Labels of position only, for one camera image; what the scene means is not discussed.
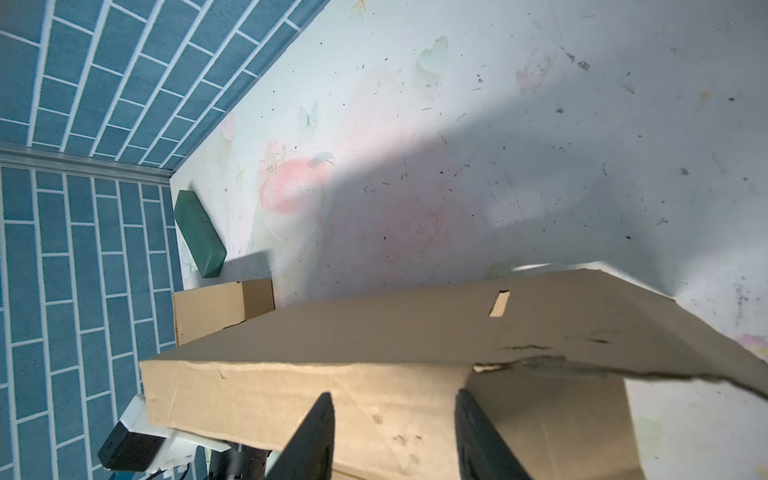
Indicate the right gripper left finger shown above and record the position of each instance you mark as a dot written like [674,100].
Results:
[309,453]

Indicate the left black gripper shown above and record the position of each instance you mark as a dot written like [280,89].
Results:
[239,462]

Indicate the cardboard box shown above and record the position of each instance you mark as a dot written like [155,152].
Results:
[546,357]
[206,310]

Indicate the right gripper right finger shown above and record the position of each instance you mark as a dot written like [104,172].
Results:
[482,452]

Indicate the green rectangular sponge block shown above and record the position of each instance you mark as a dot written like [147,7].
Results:
[206,248]

